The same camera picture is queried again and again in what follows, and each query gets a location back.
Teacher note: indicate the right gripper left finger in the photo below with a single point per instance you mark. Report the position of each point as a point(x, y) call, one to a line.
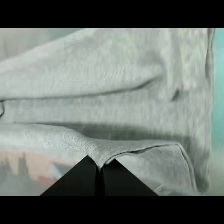
point(79, 181)

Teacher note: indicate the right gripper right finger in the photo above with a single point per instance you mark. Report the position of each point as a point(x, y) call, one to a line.
point(124, 182)

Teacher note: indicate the grey shirt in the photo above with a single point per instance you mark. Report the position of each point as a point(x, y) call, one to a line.
point(110, 90)

